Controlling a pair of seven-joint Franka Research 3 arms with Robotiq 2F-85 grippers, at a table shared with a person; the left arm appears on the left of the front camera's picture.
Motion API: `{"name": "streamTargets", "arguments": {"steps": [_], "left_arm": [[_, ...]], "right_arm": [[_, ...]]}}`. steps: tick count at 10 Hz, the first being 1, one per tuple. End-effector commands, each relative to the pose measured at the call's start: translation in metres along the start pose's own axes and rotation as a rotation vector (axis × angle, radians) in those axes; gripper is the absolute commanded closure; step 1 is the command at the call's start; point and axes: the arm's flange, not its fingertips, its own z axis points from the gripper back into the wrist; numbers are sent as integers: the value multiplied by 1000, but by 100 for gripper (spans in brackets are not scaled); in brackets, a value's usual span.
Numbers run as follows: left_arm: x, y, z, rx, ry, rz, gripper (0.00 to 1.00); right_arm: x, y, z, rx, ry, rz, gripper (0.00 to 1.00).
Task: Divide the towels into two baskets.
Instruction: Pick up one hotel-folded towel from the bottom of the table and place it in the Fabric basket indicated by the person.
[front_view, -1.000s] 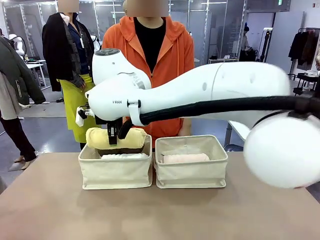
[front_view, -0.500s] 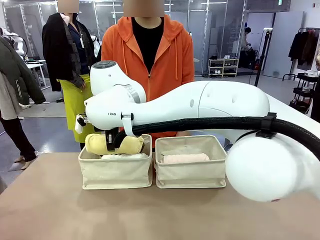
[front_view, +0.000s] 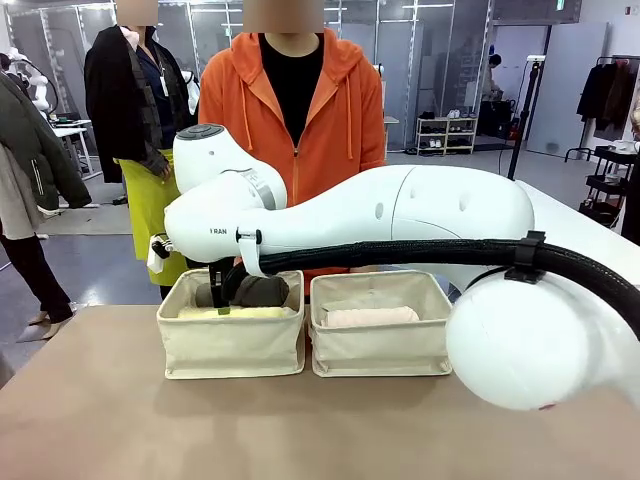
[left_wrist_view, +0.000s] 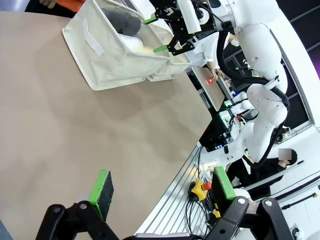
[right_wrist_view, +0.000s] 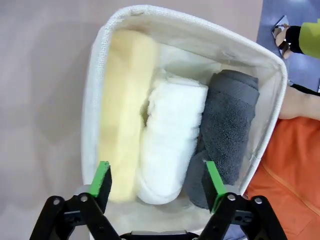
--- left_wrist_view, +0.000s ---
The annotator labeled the person in white shirt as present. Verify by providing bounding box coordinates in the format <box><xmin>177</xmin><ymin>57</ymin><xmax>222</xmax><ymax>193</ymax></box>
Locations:
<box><xmin>191</xmin><ymin>32</ymin><xmax>242</xmax><ymax>83</ymax></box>

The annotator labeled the brown background table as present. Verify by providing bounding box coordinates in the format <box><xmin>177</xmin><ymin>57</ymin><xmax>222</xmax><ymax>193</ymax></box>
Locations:
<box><xmin>192</xmin><ymin>66</ymin><xmax>226</xmax><ymax>112</ymax></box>

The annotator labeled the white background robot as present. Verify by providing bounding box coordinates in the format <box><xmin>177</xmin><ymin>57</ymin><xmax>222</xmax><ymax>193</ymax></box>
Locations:
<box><xmin>231</xmin><ymin>91</ymin><xmax>256</xmax><ymax>111</ymax></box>

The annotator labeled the white towel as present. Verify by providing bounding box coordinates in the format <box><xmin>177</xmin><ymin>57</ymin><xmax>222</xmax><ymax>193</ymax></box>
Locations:
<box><xmin>116</xmin><ymin>33</ymin><xmax>145</xmax><ymax>52</ymax></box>

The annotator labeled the pale yellow towel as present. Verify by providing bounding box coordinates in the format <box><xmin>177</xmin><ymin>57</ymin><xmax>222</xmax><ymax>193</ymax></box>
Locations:
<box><xmin>136</xmin><ymin>45</ymin><xmax>155</xmax><ymax>55</ymax></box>

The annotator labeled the white hose strap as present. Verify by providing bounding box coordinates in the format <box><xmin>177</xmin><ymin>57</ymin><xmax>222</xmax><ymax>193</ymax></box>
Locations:
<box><xmin>264</xmin><ymin>75</ymin><xmax>280</xmax><ymax>91</ymax></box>

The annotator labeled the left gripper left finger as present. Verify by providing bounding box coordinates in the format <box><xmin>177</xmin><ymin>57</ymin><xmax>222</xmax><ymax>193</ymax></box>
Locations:
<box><xmin>34</xmin><ymin>169</ymin><xmax>121</xmax><ymax>240</ymax></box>

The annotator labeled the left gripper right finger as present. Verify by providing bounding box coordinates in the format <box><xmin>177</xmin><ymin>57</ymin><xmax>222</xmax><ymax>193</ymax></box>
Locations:
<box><xmin>203</xmin><ymin>166</ymin><xmax>295</xmax><ymax>240</ymax></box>

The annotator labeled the person in orange hoodie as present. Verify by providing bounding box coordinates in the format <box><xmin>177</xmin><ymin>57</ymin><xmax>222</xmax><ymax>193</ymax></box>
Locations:
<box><xmin>24</xmin><ymin>0</ymin><xmax>86</xmax><ymax>18</ymax></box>

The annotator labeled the black braided cable hose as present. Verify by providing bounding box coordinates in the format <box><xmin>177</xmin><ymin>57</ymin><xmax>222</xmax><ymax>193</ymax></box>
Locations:
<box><xmin>216</xmin><ymin>31</ymin><xmax>291</xmax><ymax>168</ymax></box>

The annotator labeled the grey slotted aluminium frame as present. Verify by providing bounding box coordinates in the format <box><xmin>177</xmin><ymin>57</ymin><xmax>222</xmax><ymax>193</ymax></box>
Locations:
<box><xmin>136</xmin><ymin>144</ymin><xmax>216</xmax><ymax>240</ymax></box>

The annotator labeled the dark grey towel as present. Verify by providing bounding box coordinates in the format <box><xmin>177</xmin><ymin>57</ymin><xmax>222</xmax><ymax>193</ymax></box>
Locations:
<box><xmin>101</xmin><ymin>8</ymin><xmax>143</xmax><ymax>36</ymax></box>

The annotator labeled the cream fabric storage basket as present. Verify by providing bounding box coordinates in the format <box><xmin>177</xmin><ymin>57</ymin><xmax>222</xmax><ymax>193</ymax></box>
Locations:
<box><xmin>139</xmin><ymin>18</ymin><xmax>192</xmax><ymax>82</ymax></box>
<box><xmin>61</xmin><ymin>0</ymin><xmax>169</xmax><ymax>91</ymax></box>

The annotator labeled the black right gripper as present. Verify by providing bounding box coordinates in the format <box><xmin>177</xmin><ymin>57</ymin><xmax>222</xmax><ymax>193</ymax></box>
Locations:
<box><xmin>143</xmin><ymin>6</ymin><xmax>221</xmax><ymax>56</ymax></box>

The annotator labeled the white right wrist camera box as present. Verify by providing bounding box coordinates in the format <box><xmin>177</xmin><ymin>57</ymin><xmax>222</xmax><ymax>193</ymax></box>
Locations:
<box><xmin>177</xmin><ymin>0</ymin><xmax>203</xmax><ymax>34</ymax></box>

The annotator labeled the person's right hand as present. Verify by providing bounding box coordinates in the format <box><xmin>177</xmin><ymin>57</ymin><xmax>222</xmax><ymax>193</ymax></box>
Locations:
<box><xmin>39</xmin><ymin>0</ymin><xmax>59</xmax><ymax>10</ymax></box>

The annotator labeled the seated person in black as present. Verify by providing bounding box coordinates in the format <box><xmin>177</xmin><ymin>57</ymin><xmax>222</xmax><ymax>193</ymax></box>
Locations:
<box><xmin>226</xmin><ymin>147</ymin><xmax>299</xmax><ymax>198</ymax></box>

